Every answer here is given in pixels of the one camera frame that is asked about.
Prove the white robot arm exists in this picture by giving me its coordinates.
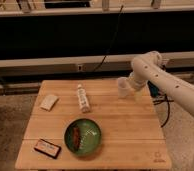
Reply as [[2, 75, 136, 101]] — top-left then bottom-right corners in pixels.
[[128, 51, 194, 171]]

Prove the white lying bottle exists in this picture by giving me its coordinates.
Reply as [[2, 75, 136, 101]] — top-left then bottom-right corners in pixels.
[[77, 84, 91, 113]]

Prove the green bowl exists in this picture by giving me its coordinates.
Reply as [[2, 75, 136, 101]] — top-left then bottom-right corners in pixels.
[[64, 118, 102, 157]]

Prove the wooden folding table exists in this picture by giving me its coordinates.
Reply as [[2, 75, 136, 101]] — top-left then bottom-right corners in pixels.
[[15, 79, 172, 170]]

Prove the brown food stick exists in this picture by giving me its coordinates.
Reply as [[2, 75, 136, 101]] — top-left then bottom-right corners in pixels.
[[73, 126, 80, 150]]

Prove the beige sponge block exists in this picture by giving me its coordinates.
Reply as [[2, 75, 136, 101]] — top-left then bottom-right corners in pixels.
[[40, 94, 59, 111]]

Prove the black floor cable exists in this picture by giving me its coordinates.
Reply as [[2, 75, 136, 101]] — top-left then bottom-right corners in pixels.
[[152, 93, 175, 128]]

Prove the white wall outlet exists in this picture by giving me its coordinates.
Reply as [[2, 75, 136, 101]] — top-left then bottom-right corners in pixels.
[[77, 65, 83, 72]]

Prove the black hanging cable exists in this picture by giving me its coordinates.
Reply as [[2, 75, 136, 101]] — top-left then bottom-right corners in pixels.
[[91, 3, 125, 72]]

